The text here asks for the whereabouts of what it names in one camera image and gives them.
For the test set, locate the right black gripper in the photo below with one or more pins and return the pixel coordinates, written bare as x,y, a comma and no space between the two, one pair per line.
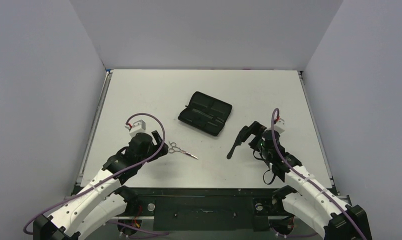
253,132

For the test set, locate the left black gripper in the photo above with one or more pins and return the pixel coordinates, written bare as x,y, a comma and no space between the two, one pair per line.
162,152

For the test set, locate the black handled comb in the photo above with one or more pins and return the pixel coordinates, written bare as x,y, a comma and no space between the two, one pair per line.
238,141

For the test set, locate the silver scissors red tip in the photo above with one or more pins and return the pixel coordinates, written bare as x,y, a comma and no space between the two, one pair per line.
173,148

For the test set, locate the black zippered tool case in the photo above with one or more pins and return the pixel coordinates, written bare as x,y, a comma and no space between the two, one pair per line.
206,113

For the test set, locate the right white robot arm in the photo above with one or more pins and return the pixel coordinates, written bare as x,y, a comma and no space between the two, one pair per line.
315,195

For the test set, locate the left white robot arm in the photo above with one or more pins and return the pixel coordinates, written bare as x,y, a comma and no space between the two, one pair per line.
105,196

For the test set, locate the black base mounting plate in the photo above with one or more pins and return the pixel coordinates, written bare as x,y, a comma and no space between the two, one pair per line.
207,209

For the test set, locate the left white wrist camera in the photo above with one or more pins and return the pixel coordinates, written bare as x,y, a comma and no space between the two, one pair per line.
136,127

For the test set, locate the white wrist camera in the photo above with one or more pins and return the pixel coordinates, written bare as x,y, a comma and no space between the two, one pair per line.
279,126
136,127

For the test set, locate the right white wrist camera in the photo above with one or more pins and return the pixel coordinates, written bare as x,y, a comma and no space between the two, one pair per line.
279,126

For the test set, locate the aluminium frame rail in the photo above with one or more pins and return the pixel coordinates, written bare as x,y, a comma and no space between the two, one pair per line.
94,124

